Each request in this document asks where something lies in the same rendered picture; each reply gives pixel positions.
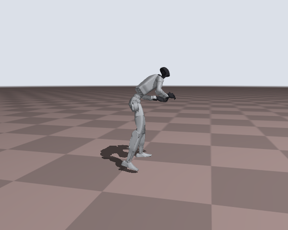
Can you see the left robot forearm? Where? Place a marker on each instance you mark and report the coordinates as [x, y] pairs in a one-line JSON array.
[[147, 97]]

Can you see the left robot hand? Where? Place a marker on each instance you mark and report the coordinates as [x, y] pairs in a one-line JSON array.
[[160, 99]]

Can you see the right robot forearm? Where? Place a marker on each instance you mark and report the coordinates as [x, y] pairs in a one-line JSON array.
[[163, 95]]

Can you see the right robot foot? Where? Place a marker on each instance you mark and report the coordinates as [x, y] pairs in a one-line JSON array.
[[129, 165]]

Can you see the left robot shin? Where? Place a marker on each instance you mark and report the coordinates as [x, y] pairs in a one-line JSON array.
[[141, 145]]

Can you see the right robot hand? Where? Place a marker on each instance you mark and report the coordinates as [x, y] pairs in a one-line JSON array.
[[170, 95]]

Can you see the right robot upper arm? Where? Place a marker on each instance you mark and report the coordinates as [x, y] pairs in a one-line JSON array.
[[159, 84]]

